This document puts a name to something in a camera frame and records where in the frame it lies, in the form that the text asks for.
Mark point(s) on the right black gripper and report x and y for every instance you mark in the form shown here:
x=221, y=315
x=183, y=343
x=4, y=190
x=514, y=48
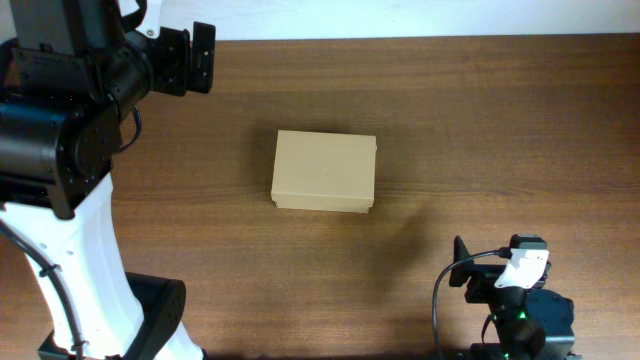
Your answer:
x=485, y=275

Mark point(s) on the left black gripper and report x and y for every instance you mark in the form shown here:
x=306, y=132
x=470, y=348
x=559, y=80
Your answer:
x=178, y=78

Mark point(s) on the brown cardboard box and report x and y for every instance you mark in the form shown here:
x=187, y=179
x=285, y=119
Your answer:
x=324, y=171

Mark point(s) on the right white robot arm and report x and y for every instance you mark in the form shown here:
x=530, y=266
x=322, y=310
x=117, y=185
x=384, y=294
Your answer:
x=530, y=321

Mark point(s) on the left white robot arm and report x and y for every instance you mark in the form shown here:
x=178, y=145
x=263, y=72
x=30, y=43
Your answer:
x=84, y=67

